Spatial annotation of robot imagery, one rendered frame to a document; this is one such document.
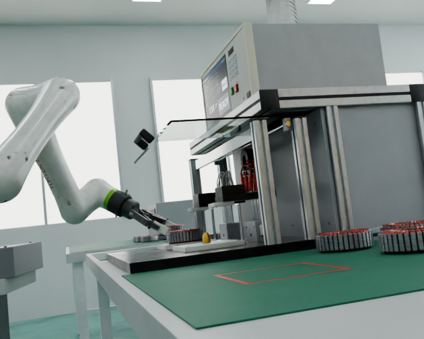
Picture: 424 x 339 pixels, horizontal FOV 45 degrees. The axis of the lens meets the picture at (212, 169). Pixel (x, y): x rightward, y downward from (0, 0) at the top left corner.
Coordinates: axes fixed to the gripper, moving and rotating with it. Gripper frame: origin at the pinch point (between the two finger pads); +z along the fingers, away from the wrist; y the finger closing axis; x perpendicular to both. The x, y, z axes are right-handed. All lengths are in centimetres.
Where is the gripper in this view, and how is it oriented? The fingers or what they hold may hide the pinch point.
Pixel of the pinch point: (170, 229)
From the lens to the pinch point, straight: 192.5
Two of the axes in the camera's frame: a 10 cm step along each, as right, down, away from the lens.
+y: 3.2, 0.8, 9.5
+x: -3.9, 9.2, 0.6
